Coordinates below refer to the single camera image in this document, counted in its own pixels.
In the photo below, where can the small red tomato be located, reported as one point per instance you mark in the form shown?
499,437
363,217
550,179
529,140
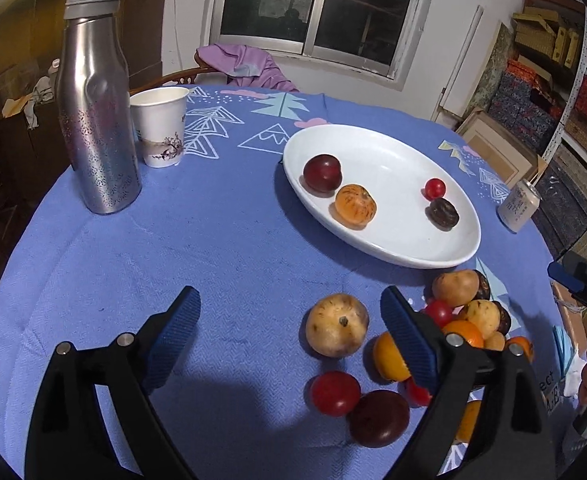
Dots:
435,188

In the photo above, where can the shelf of patterned boxes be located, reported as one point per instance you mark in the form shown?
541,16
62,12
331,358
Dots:
523,90

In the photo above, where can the white paper cup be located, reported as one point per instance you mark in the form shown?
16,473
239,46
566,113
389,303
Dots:
158,120

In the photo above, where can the orange persimmon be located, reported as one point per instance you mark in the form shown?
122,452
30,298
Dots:
356,206

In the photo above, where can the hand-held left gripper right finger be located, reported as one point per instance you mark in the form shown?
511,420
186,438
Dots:
413,340

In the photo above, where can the large orange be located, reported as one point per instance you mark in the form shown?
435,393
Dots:
469,420

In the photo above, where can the purple cloth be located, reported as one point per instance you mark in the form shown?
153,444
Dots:
243,62

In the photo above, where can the dark brown mangosteen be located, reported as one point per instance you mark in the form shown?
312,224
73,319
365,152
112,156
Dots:
442,214
505,322
483,287

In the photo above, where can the white drink can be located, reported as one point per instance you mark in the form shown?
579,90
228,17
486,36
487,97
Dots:
518,205

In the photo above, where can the wooden chair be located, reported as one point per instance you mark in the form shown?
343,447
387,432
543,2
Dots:
173,77

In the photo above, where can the stainless steel bottle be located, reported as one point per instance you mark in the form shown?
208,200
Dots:
98,125

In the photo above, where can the white board strip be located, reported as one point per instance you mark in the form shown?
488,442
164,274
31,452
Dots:
466,55

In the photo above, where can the white plate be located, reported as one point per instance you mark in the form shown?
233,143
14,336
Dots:
388,160

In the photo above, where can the blue printed tablecloth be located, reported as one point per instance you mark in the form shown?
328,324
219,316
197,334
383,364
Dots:
223,240

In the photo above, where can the wooden cabinet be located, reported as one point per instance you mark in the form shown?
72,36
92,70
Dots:
143,20

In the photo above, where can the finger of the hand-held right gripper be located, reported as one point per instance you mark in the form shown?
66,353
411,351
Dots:
561,274

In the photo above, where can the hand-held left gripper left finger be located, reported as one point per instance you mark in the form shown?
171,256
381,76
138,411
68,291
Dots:
173,340

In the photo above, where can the wooden frame panel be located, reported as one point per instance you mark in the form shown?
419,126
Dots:
493,145

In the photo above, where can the small orange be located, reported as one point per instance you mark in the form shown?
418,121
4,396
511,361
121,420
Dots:
522,346

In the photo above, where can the window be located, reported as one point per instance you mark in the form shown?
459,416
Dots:
273,0

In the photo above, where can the large tan pear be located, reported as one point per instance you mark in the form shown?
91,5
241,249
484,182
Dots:
337,327

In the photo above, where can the dark red plum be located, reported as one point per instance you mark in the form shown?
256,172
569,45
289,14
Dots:
322,174
378,419

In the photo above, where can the small tan pear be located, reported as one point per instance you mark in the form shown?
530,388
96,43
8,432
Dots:
494,342

